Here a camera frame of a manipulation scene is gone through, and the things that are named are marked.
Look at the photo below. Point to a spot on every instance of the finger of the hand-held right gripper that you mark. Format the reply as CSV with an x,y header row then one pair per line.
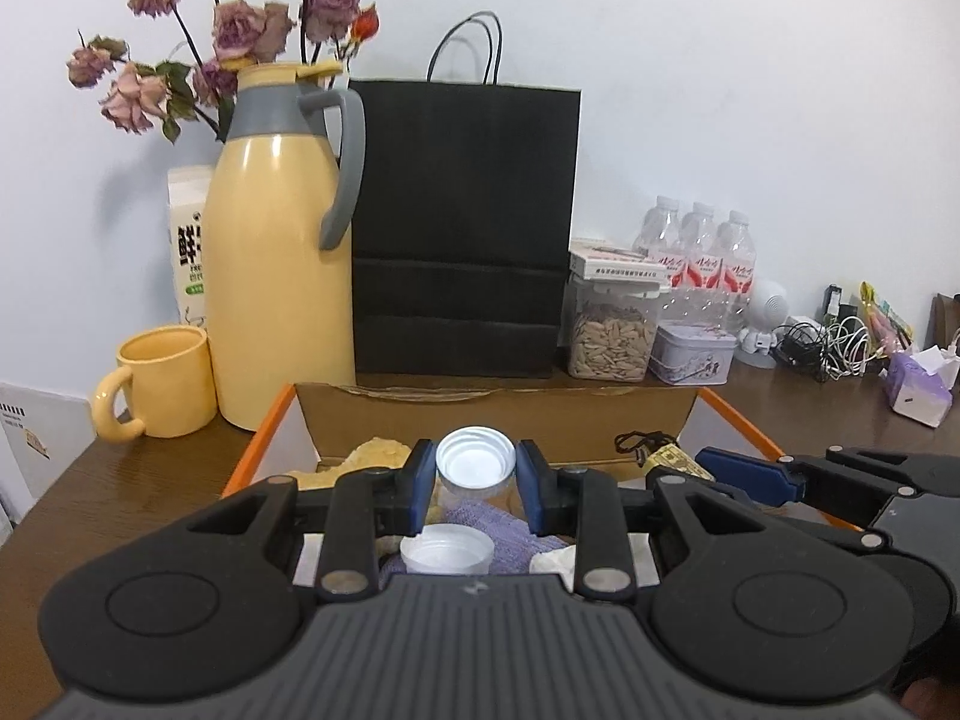
x,y
742,469
840,526

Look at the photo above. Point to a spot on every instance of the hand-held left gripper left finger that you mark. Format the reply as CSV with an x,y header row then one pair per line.
x,y
420,480

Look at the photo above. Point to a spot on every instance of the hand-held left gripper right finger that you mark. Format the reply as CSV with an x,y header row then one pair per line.
x,y
529,487

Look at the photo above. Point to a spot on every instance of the purple knitted cloth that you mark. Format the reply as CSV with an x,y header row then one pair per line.
x,y
502,532

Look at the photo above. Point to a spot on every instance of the yellow white plush toy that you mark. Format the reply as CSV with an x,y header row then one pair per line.
x,y
375,451

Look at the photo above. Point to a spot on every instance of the white plastic cap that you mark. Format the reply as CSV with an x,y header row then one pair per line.
x,y
446,551
474,457

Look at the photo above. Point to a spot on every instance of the small beige box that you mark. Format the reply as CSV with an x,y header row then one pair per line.
x,y
679,459

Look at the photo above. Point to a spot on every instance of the red orange cardboard box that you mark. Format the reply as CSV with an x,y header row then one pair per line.
x,y
495,405

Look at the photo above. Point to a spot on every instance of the white printed tin box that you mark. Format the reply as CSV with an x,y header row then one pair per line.
x,y
694,352

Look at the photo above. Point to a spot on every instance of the purple tissue pack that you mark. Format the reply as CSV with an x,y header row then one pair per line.
x,y
922,390

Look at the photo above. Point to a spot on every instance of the white robot figurine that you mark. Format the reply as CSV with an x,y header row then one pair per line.
x,y
772,304

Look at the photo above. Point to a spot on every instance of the clear jar of seeds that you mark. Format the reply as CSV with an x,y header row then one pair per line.
x,y
607,337

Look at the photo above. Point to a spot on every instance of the black charger plug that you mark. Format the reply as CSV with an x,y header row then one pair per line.
x,y
834,304

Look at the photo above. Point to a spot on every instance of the colourful snack packet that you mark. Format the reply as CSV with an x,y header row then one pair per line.
x,y
885,315

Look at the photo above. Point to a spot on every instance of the brown paper bag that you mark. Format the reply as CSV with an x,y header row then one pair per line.
x,y
946,319

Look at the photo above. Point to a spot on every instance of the flat white carton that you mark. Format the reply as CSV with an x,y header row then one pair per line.
x,y
615,264

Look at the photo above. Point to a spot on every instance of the black paper shopping bag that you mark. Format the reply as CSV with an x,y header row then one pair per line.
x,y
465,225

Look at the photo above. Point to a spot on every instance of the yellow ceramic mug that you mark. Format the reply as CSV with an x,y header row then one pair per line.
x,y
169,382

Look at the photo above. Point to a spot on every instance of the white milk carton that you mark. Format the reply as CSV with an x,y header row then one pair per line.
x,y
187,240

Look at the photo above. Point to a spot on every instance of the dried pink rose bouquet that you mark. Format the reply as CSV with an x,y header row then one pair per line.
x,y
240,26

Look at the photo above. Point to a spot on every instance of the white wall panel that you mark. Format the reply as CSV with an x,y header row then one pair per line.
x,y
37,435

